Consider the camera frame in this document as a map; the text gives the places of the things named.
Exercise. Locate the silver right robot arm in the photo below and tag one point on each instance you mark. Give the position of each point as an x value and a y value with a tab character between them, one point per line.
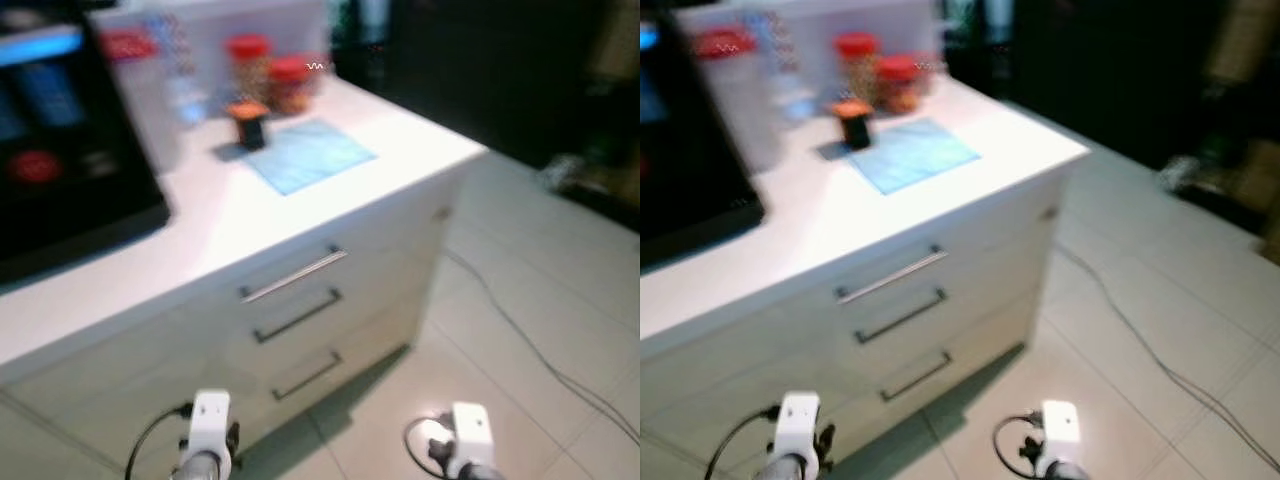
1068	474
480	474

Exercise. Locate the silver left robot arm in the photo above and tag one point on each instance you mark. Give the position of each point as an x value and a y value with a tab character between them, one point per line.
200	470
788	470

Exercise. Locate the black kitchen appliance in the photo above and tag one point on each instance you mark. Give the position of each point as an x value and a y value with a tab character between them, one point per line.
60	150
690	170

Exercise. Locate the white drawer cabinet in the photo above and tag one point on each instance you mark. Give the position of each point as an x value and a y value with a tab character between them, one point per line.
930	225
300	230

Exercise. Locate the light blue mat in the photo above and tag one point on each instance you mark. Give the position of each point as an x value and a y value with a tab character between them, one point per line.
312	158
915	157

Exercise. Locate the small white floor object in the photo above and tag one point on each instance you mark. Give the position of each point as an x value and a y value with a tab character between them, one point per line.
1185	172
566	172

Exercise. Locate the short red-lidded jar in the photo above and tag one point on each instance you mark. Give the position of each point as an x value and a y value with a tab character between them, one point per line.
290	85
898	84

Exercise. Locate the clear plastic bottle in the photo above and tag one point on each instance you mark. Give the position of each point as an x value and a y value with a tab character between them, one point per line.
187	80
793	78

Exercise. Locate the white container with red lid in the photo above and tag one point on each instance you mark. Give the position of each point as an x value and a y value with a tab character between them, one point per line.
735	80
135	80

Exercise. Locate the tall red-lidded jar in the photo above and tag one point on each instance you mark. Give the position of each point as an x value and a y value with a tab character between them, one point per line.
858	60
248	62

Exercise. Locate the dark furniture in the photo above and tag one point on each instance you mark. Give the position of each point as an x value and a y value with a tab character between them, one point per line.
480	70
1090	70

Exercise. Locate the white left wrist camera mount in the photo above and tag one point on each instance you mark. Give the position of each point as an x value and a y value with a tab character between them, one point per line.
799	427
210	425

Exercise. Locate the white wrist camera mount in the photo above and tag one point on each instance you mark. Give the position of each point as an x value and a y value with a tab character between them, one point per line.
472	432
1059	430
799	427
210	425

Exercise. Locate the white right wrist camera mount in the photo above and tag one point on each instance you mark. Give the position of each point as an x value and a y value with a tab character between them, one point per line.
472	432
1059	430

